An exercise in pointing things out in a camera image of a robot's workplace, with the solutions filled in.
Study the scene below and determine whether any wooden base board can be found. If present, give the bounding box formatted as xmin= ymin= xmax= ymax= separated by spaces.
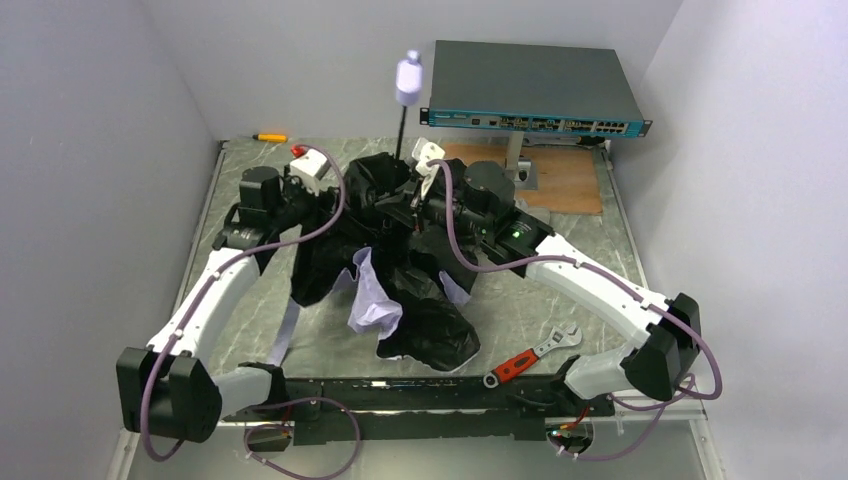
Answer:
xmin=439 ymin=142 xmax=604 ymax=217

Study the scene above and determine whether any network switch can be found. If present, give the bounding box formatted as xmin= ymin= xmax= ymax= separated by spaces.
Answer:
xmin=419 ymin=40 xmax=652 ymax=190

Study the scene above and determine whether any yellow handled screwdriver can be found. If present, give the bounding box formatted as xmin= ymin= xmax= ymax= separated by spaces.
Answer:
xmin=251 ymin=133 xmax=289 ymax=144

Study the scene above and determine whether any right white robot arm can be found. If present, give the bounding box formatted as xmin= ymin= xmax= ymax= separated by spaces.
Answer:
xmin=410 ymin=159 xmax=712 ymax=404

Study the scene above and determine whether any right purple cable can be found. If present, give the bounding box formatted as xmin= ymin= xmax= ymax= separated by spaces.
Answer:
xmin=423 ymin=158 xmax=725 ymax=463

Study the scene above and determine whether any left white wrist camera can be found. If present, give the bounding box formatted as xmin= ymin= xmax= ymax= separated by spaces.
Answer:
xmin=288 ymin=145 xmax=330 ymax=196

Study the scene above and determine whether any black yellow tool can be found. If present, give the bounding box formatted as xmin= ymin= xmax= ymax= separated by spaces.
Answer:
xmin=576 ymin=136 xmax=606 ymax=148

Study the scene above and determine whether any red handled adjustable wrench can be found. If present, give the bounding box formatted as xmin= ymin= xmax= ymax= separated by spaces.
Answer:
xmin=482 ymin=324 xmax=583 ymax=389

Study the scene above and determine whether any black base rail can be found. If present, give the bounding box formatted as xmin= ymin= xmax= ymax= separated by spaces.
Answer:
xmin=221 ymin=374 xmax=614 ymax=446

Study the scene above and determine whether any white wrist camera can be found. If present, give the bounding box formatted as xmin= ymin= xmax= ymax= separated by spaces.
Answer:
xmin=288 ymin=145 xmax=330 ymax=196
xmin=411 ymin=137 xmax=445 ymax=198

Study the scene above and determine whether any lilac umbrella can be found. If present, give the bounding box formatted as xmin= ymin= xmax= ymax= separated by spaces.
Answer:
xmin=268 ymin=49 xmax=482 ymax=374

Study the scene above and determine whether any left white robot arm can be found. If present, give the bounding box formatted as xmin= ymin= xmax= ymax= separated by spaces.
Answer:
xmin=116 ymin=167 xmax=347 ymax=461

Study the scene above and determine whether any pink umbrella case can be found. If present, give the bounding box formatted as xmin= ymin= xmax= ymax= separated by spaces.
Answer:
xmin=515 ymin=192 xmax=552 ymax=225

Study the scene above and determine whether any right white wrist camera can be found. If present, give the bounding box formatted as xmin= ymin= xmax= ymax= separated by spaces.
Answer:
xmin=411 ymin=137 xmax=445 ymax=198

